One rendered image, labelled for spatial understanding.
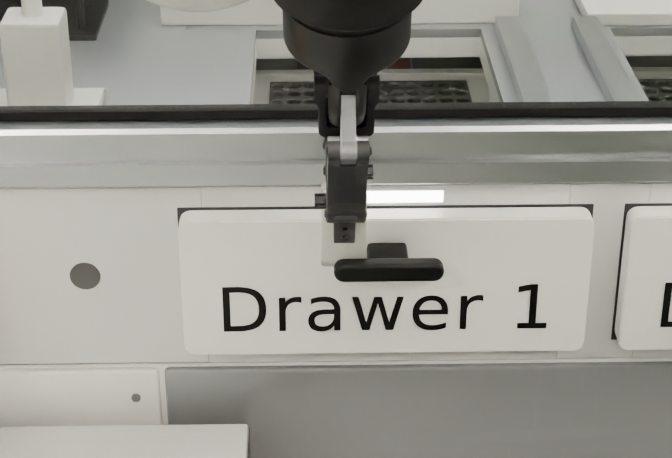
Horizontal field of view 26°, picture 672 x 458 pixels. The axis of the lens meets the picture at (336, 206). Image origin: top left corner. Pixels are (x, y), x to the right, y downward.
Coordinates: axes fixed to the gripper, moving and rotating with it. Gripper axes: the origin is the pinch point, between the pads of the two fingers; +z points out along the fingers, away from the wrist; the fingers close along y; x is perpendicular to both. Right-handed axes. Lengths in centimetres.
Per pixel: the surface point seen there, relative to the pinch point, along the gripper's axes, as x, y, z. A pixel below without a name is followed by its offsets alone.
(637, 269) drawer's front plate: 20.9, -0.7, 5.7
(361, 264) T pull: 1.2, 1.7, 2.1
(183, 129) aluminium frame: -10.8, -5.9, -3.4
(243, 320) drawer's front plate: -7.1, 0.7, 9.3
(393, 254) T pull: 3.5, 0.3, 2.7
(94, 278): -17.7, -1.8, 7.5
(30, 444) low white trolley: -22.7, 6.2, 16.7
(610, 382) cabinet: 20.3, 1.4, 16.4
